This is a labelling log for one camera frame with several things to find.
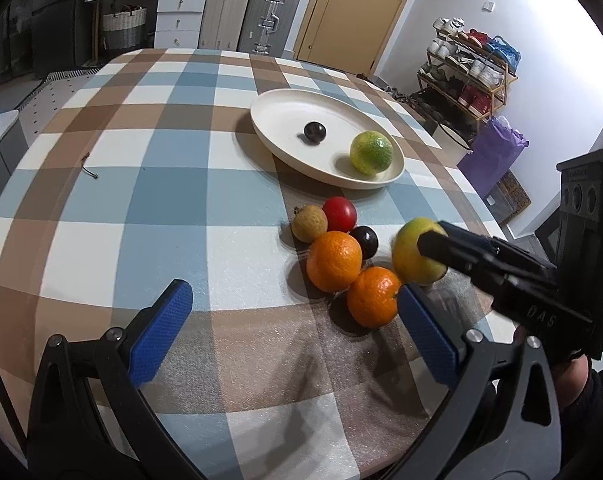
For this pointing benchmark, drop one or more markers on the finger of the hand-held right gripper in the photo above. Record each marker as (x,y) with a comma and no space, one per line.
(511,252)
(451,252)

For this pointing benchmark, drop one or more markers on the checked tablecloth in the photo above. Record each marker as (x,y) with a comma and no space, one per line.
(131,185)

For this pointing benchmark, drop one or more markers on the cream oval plate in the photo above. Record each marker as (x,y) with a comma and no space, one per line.
(281,120)

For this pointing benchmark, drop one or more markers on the person's right hand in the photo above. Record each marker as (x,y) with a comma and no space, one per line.
(571,380)

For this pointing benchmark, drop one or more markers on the grey low cabinet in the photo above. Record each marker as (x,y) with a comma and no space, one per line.
(1,160)

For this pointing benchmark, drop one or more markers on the white bucket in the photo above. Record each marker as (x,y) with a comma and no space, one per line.
(454,135)

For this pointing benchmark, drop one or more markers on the dark purple plum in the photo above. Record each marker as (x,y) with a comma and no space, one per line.
(365,242)
(315,132)

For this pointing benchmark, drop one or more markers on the wooden door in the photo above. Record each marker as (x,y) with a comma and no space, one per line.
(351,15)

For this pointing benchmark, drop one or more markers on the orange mandarin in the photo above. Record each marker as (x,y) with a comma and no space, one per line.
(373,297)
(334,261)

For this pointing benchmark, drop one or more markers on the dotted rug with striped edge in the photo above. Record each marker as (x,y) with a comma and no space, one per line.
(51,95)

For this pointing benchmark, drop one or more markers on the white drawer cabinet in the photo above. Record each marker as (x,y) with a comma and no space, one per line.
(180,20)

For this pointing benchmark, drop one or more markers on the green yellow citrus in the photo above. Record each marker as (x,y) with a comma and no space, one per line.
(411,262)
(371,152)

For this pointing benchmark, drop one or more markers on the red tomato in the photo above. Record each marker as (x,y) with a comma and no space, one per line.
(339,213)

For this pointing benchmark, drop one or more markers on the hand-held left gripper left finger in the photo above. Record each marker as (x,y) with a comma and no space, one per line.
(164,330)

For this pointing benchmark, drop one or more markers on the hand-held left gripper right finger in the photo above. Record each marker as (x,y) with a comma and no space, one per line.
(426,335)

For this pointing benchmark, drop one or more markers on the dark cabinet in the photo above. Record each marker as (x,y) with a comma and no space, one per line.
(41,35)

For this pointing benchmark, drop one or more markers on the beige suitcase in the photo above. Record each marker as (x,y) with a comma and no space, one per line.
(226,10)

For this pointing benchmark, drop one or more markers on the brown longan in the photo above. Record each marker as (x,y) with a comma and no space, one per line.
(309,223)

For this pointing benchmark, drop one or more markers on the woven laundry basket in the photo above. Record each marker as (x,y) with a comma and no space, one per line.
(124,27)

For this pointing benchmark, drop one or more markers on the brown doormat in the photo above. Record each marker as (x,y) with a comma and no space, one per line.
(511,197)

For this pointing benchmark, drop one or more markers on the silver suitcase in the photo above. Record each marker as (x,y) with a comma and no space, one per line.
(269,17)

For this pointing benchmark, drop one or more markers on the wooden shoe rack with shoes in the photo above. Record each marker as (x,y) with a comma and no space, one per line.
(469,85)

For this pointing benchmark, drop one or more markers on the purple bag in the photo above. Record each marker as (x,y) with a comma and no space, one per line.
(491,155)

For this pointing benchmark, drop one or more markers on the dark shoes pile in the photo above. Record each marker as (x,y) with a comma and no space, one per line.
(401,96)

